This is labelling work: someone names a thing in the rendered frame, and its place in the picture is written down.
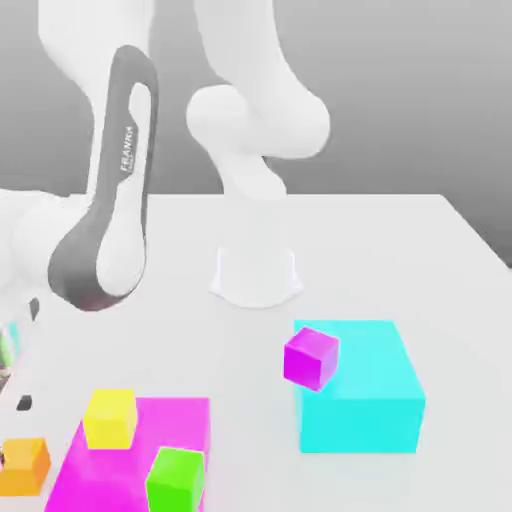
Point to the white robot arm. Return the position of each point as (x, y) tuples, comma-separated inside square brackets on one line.
[(120, 248)]

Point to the small yellow cube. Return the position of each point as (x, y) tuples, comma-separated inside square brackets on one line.
[(110, 428)]

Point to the small green cube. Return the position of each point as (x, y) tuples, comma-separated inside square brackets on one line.
[(174, 484)]

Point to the small orange cube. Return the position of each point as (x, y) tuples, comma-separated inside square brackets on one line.
[(20, 472)]

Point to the small purple cube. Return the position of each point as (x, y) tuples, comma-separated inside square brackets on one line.
[(304, 366)]

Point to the large cyan box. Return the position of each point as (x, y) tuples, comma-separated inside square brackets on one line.
[(368, 400)]

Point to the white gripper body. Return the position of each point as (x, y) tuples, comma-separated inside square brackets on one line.
[(22, 420)]

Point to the large pink box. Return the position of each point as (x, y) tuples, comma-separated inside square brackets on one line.
[(172, 420)]

